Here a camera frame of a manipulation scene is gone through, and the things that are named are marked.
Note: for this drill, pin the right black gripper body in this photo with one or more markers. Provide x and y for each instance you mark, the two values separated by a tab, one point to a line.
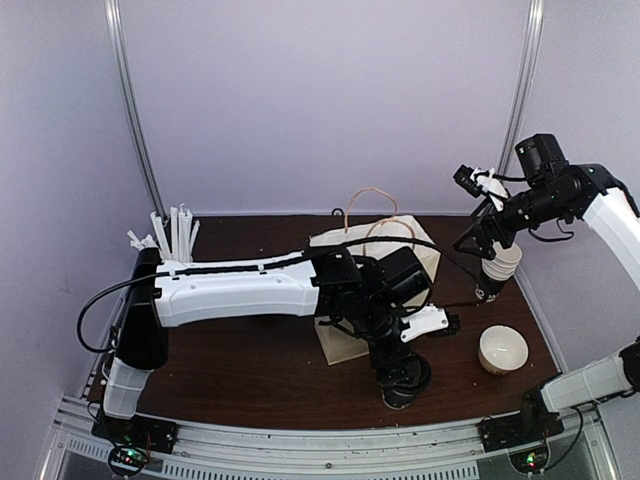
507	232

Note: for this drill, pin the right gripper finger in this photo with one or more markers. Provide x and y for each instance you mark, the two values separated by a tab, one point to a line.
477	243
479	217

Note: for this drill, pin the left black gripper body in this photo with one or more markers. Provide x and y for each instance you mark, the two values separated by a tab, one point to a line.
383	360

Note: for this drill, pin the kraft paper takeout bag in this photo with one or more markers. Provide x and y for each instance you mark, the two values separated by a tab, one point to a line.
337	346

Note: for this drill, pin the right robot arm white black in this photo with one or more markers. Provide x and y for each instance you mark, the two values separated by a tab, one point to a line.
577	226

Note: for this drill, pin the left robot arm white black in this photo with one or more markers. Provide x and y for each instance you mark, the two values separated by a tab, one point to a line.
370	294

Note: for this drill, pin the stack of paper cups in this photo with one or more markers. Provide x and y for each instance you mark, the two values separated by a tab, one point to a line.
496	272

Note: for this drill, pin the white ceramic bowl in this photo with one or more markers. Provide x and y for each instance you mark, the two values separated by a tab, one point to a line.
502	350

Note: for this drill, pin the wrapped white straws bundle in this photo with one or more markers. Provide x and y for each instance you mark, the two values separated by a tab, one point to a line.
173	238

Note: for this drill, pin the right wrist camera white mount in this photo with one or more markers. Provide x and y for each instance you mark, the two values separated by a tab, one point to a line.
482	183

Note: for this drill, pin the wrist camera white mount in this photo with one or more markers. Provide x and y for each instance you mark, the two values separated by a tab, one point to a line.
482	183
430	320

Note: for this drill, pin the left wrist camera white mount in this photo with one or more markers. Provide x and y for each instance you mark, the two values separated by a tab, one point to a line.
430	320

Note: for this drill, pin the right aluminium frame post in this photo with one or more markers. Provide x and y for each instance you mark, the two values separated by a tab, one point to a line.
527	68

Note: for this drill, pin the aluminium frame post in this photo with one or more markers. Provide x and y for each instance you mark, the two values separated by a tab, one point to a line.
132	114
527	68

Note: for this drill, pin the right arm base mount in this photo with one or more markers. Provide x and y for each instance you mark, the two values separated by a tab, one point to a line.
525	437

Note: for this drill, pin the aluminium front rail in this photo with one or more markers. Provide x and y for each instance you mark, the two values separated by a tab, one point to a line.
451	450

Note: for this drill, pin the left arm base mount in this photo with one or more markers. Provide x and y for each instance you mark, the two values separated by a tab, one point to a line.
133	442

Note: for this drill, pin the left aluminium frame post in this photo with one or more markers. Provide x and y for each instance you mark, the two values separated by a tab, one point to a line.
132	114

